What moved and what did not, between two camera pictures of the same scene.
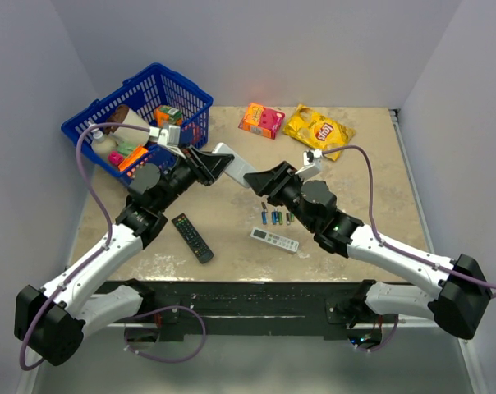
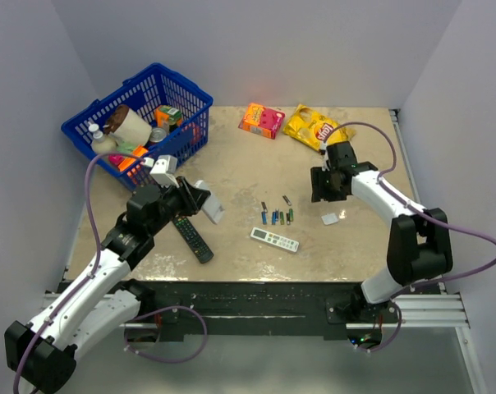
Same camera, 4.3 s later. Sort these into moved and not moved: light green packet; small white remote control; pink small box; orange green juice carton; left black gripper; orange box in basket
Moved: left black gripper; small white remote control
Not moved: orange box in basket; pink small box; orange green juice carton; light green packet
